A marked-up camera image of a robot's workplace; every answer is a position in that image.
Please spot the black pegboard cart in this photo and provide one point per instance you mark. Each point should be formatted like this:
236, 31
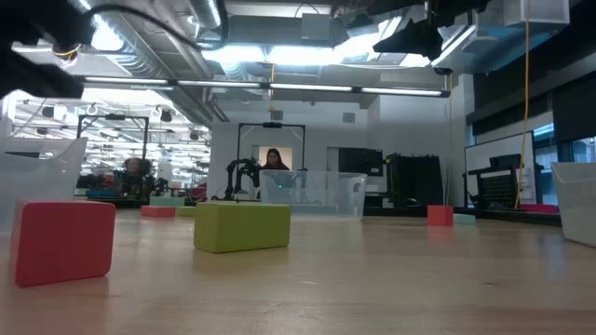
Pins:
498, 191

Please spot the clear plastic bin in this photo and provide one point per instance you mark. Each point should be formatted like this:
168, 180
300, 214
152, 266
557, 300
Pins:
42, 177
312, 195
577, 205

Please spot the thin teal block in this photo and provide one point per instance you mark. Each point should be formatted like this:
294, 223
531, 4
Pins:
465, 219

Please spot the whiteboard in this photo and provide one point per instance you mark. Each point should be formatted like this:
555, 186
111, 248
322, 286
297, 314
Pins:
493, 149

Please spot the large red block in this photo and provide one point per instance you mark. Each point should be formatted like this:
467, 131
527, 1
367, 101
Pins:
63, 242

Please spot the black cabinet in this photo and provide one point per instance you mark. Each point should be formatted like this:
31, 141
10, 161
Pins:
414, 181

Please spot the silver round ventilation duct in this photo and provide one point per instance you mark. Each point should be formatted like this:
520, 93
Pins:
207, 11

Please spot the teal rectangular block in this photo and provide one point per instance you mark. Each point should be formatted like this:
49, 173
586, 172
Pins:
166, 201

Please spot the green rectangular block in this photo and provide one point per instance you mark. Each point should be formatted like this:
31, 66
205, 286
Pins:
242, 228

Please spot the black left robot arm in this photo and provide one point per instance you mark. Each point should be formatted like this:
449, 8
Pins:
28, 18

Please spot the red bag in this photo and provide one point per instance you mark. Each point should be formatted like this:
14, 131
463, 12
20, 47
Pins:
540, 209

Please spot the black monitor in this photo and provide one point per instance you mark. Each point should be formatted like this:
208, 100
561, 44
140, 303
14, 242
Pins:
361, 162

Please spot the small red cube block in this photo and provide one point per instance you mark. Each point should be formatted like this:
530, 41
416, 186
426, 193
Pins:
440, 216

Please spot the grey wall vent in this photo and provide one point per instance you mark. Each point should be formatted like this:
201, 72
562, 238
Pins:
348, 117
276, 115

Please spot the person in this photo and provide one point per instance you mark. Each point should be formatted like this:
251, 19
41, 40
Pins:
274, 160

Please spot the black gantry frame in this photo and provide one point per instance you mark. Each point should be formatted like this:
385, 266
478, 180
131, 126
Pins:
272, 124
114, 116

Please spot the thin green block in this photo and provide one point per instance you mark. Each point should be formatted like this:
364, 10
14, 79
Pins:
186, 211

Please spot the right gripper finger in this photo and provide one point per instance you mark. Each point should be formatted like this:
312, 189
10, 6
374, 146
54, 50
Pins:
419, 39

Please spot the thin red block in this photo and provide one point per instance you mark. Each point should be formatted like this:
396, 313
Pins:
158, 211

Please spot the black background robot arm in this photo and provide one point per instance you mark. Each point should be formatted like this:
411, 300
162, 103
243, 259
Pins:
249, 168
137, 179

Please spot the long ceiling light bar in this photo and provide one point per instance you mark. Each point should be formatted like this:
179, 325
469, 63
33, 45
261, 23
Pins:
223, 84

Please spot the black aluminium table frame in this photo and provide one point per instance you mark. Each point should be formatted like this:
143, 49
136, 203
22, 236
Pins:
512, 218

